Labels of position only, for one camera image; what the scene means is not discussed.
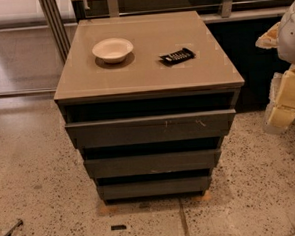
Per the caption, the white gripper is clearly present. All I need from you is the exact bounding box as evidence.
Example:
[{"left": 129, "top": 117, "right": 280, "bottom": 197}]
[{"left": 253, "top": 20, "right": 295, "bottom": 137}]

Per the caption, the grey top drawer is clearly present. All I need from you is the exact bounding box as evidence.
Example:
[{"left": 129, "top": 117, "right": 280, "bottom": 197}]
[{"left": 65, "top": 109, "right": 235, "bottom": 149}]

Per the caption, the grey drawer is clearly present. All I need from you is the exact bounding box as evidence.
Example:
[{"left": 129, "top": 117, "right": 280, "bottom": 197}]
[
  {"left": 98, "top": 176, "right": 212, "bottom": 201},
  {"left": 65, "top": 109, "right": 235, "bottom": 149},
  {"left": 84, "top": 150, "right": 221, "bottom": 178}
]

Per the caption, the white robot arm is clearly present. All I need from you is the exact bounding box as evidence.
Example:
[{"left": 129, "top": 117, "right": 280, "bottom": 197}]
[{"left": 255, "top": 0, "right": 295, "bottom": 134}]

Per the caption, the grey drawer cabinet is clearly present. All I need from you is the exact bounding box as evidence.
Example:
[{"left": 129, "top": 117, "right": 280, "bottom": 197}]
[{"left": 48, "top": 7, "right": 252, "bottom": 208}]

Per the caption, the grey middle drawer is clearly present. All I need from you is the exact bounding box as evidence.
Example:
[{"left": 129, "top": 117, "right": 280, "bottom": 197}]
[{"left": 84, "top": 150, "right": 221, "bottom": 178}]

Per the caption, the grey bottom drawer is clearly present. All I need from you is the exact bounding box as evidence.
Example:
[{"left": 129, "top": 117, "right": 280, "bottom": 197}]
[{"left": 98, "top": 176, "right": 212, "bottom": 201}]

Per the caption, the black remote control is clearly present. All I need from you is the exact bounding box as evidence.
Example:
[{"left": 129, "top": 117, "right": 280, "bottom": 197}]
[{"left": 161, "top": 48, "right": 196, "bottom": 65}]

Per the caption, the white ceramic bowl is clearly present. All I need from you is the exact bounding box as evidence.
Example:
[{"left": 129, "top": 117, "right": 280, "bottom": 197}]
[{"left": 92, "top": 38, "right": 133, "bottom": 64}]

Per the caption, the metal railing frame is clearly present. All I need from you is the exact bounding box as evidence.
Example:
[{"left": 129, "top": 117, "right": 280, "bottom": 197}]
[{"left": 39, "top": 0, "right": 294, "bottom": 50}]

